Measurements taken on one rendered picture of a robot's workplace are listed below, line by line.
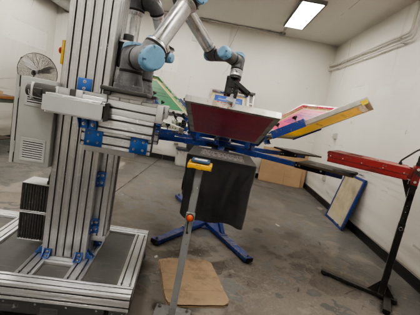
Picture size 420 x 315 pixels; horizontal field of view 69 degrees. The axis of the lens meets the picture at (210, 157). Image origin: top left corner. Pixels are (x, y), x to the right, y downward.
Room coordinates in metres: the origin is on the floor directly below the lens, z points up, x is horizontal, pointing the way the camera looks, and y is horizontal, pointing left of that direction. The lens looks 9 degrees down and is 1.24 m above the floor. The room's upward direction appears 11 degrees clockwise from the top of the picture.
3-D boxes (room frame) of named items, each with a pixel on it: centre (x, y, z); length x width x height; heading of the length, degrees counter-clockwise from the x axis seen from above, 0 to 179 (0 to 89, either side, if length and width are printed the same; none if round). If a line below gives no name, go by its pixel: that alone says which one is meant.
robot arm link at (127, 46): (1.57, 0.47, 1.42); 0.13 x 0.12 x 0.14; 45
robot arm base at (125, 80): (1.57, 0.48, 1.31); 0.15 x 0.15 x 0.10
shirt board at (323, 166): (2.89, -0.67, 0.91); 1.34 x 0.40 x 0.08; 59
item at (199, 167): (1.62, 0.04, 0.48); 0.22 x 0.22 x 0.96; 89
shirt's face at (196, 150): (2.12, -0.08, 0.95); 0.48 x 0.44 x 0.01; 179
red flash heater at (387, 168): (2.51, -1.31, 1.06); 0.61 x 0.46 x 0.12; 59
